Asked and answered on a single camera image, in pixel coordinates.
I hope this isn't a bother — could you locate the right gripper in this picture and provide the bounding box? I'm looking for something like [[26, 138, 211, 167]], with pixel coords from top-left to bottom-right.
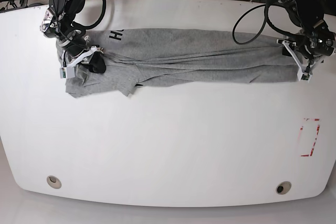
[[56, 31, 106, 74]]

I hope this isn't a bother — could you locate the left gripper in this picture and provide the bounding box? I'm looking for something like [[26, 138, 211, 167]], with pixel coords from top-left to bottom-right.
[[282, 31, 335, 60]]

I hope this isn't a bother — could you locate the grey Hugging Face T-shirt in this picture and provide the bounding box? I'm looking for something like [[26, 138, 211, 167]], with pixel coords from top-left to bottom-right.
[[65, 29, 298, 98]]

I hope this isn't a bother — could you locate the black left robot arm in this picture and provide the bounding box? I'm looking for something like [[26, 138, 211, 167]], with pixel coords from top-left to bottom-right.
[[232, 0, 335, 62]]

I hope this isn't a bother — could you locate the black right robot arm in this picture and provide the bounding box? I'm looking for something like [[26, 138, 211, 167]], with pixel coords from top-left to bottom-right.
[[40, 0, 107, 79]]

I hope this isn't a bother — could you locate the red tape rectangle marking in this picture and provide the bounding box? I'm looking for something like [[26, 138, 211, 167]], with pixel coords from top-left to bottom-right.
[[298, 118, 321, 157]]

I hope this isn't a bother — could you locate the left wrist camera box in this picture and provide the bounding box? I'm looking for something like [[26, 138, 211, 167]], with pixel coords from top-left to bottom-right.
[[297, 70, 312, 82]]

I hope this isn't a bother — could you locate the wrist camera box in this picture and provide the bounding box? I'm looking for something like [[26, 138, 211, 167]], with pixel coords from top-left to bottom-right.
[[297, 70, 312, 82], [59, 67, 76, 79]]

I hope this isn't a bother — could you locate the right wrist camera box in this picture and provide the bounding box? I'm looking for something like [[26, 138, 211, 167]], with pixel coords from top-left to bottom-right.
[[59, 67, 76, 79]]

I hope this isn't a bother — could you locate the left table cable grommet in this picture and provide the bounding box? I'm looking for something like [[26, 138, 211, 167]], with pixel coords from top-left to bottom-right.
[[47, 176, 61, 189]]

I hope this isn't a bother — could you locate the table cable grommet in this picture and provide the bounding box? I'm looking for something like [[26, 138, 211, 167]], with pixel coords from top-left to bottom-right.
[[47, 176, 61, 189], [276, 181, 292, 195]]

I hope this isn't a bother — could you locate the right table cable grommet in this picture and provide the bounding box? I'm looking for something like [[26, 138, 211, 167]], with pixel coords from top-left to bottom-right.
[[276, 181, 292, 195]]

